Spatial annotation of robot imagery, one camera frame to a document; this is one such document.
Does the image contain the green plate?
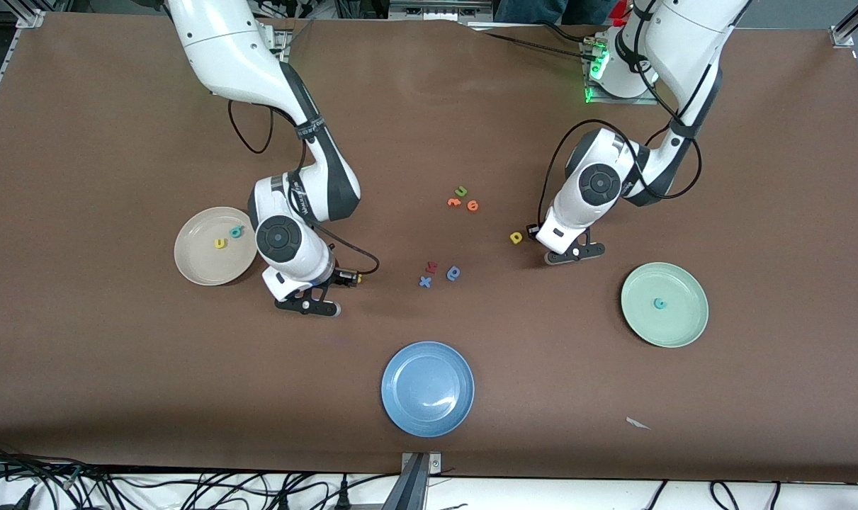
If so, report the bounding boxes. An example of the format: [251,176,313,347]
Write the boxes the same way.
[621,262,709,349]

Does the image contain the black base cable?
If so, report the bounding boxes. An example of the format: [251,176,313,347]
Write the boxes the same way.
[471,23,599,64]

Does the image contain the person in blue jeans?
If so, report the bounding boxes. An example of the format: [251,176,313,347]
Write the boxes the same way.
[495,0,615,26]

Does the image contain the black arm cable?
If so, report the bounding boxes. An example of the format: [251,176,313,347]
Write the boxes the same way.
[227,98,381,277]
[537,0,703,231]

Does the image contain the aluminium corner profile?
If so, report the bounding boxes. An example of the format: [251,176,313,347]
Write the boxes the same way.
[829,0,858,47]

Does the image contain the brown beige plate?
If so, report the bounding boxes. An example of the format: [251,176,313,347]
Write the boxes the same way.
[174,207,259,287]

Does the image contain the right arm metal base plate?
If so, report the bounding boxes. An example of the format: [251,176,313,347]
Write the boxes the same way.
[259,18,292,59]

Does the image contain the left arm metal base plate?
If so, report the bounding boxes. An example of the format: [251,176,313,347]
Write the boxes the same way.
[581,32,660,106]

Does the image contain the aluminium profile bracket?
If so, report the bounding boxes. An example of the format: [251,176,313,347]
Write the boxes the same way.
[383,452,444,510]

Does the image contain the blue plate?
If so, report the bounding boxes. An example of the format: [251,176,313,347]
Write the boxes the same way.
[381,341,475,438]

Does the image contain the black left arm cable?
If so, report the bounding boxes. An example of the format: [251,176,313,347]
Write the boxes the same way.
[537,0,703,231]

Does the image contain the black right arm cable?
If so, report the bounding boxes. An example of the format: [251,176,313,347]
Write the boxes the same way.
[227,98,381,277]

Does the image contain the tangled black floor cables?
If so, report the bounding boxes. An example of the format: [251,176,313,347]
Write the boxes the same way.
[0,443,330,510]

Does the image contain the aluminium table edge rail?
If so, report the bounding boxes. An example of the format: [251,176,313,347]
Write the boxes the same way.
[0,27,26,140]

